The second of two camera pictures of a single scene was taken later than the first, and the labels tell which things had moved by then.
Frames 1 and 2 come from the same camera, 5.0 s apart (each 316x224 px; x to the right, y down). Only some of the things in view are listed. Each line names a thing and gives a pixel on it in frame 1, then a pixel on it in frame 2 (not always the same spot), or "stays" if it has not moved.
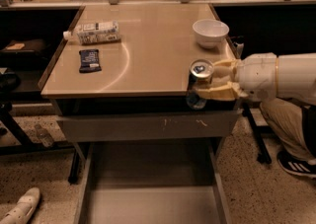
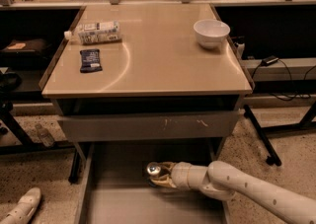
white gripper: [257, 76] to [180, 174]
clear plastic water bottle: [95, 33] stays
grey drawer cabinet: [119, 84] stays
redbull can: [200, 76] to [152, 169]
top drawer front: [142, 127] stays
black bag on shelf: [29, 49] stays
